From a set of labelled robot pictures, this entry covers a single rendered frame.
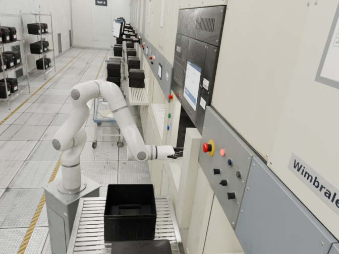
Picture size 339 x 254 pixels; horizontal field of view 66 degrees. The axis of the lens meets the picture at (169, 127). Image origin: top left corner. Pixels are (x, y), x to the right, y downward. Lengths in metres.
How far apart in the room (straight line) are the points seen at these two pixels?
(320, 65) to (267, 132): 0.23
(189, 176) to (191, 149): 0.15
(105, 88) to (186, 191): 0.67
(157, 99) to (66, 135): 1.94
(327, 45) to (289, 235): 0.39
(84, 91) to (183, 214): 0.83
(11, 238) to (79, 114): 1.56
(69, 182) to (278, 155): 1.46
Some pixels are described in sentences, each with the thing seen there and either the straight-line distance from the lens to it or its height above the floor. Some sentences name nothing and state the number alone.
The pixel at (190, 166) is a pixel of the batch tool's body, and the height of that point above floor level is 1.25.
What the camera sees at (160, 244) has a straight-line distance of 1.40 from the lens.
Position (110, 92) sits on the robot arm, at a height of 1.50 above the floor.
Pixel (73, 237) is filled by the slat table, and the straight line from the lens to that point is 1.60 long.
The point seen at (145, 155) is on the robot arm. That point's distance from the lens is 1.34.
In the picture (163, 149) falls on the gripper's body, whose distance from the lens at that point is 1.45.
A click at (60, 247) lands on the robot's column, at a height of 0.31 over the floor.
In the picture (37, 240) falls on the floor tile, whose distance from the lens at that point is 2.73.
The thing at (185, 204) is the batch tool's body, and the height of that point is 1.03.
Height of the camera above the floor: 1.88
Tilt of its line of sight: 22 degrees down
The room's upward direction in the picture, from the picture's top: 6 degrees clockwise
